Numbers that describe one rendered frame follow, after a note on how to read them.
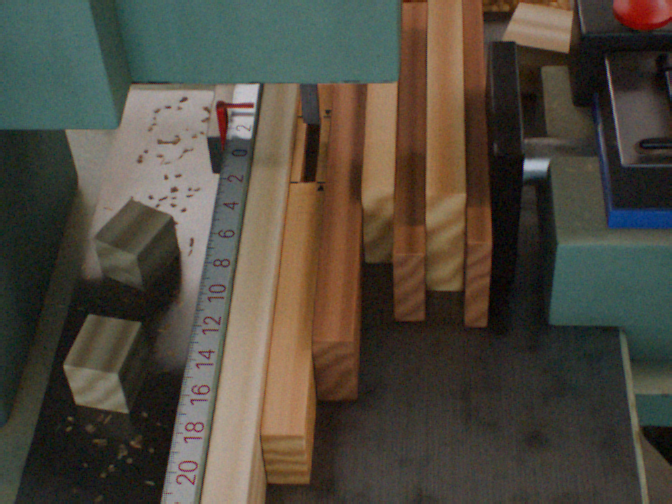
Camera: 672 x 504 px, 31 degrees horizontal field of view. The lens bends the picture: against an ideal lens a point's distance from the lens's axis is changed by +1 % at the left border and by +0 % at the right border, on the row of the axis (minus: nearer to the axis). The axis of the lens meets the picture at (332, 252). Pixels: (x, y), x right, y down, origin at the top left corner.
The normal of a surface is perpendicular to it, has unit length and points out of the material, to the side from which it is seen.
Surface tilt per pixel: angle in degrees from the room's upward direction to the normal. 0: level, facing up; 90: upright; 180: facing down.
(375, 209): 90
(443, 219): 90
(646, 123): 0
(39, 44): 90
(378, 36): 90
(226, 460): 0
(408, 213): 0
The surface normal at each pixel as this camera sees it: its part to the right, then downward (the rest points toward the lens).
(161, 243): 0.87, 0.33
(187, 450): -0.05, -0.69
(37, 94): -0.06, 0.73
